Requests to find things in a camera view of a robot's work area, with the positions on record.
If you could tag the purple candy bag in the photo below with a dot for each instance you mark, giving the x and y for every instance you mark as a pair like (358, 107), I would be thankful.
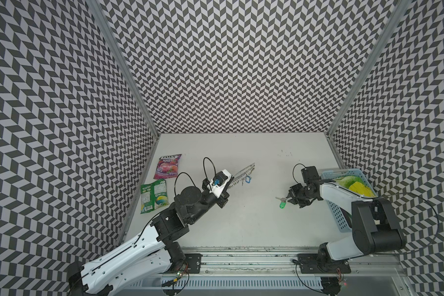
(167, 167)

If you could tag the left base wiring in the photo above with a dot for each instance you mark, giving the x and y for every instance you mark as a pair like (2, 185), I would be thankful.
(175, 279)

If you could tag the base wiring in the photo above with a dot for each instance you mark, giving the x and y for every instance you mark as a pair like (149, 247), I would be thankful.
(329, 284)
(175, 279)

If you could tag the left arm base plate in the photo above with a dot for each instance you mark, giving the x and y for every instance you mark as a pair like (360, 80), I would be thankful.
(192, 263)

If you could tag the aluminium frame rail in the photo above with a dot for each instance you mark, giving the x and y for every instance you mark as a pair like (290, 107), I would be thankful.
(276, 272)

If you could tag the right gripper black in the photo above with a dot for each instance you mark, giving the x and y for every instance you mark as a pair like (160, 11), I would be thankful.
(294, 200)

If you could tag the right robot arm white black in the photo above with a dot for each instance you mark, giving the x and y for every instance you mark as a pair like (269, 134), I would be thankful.
(374, 227)

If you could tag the key with green tag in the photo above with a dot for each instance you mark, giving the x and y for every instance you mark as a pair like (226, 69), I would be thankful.
(283, 202)

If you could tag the right base wiring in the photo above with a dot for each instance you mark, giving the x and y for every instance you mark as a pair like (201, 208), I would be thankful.
(329, 284)

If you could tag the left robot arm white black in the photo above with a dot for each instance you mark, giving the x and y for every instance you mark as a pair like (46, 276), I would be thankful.
(153, 251)

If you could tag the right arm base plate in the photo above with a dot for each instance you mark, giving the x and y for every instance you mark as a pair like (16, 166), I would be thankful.
(315, 264)

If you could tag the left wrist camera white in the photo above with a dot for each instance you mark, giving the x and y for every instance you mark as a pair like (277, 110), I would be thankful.
(219, 184)

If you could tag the green candy bag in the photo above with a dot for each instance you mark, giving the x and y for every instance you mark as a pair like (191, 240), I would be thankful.
(153, 196)

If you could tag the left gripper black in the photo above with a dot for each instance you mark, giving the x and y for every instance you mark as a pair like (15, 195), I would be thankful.
(222, 199)

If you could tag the light blue plastic basket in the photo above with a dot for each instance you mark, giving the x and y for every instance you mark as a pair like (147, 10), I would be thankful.
(343, 219)

